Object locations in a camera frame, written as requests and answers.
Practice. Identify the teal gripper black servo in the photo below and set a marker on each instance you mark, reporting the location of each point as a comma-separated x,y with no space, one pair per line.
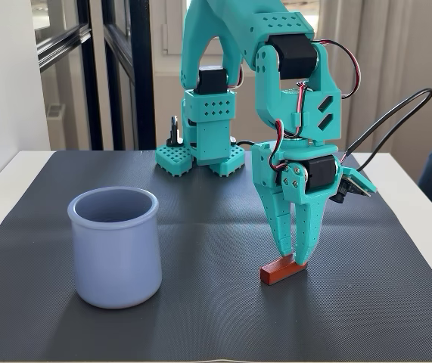
318,175

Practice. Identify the red wooden block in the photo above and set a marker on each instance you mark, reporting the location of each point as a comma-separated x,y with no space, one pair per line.
276,273

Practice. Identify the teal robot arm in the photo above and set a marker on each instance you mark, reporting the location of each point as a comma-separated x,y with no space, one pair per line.
268,87

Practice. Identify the black table clamp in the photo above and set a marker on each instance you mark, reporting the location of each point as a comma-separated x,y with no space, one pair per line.
174,132
233,140

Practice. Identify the dark grey textured mat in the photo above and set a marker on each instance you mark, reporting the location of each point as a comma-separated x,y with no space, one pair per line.
200,321

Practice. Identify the beige curtain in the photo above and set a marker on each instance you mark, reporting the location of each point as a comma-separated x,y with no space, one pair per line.
401,45

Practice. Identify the black framed glass door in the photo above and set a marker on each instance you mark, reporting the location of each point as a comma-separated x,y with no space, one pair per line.
140,75

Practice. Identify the white framed window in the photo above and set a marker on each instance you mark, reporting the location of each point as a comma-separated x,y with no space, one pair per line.
316,4

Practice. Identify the wrist camera teal mount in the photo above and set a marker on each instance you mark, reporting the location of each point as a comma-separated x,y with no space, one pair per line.
363,183

